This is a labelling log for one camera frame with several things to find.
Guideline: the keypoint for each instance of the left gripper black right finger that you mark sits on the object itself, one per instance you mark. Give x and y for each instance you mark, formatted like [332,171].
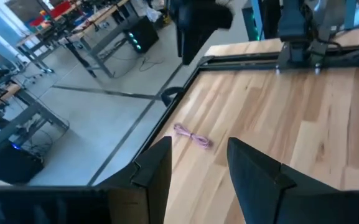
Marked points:
[260,193]

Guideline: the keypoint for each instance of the black computer tower green lights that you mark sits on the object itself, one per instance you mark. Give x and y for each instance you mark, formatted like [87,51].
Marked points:
[145,34]

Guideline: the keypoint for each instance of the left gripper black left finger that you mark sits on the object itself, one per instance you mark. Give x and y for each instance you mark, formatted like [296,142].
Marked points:
[151,186]

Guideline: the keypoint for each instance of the wooden-top workbench grey legs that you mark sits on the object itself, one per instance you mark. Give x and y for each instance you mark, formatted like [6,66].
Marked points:
[99,18]

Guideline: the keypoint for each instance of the black computer tower blue light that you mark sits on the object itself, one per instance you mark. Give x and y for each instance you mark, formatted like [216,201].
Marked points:
[8,165]

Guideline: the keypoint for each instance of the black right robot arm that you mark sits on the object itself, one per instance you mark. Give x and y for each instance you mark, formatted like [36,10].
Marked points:
[292,25]

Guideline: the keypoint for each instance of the black aluminium rig frame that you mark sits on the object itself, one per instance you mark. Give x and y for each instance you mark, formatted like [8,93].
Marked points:
[244,60]

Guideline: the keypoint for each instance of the wooden-top desk grey frame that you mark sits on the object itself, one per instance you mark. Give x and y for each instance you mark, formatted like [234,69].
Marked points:
[26,116]

